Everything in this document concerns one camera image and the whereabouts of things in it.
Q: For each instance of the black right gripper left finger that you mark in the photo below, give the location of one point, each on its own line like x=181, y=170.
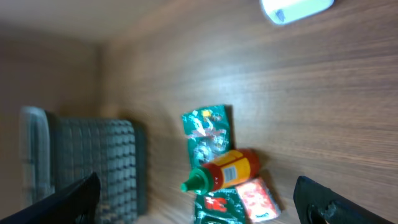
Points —
x=73, y=204

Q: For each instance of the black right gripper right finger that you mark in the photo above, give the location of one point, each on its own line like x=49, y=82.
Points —
x=316, y=203

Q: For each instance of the small red tissue box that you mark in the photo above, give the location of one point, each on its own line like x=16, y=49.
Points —
x=258, y=201

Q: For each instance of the yellow red sauce bottle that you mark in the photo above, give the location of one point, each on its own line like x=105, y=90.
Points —
x=227, y=170

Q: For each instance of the green 3M gloves packet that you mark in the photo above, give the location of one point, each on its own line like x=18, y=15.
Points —
x=208, y=132

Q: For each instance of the grey plastic mesh basket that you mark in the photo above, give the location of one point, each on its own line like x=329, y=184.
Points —
x=57, y=151

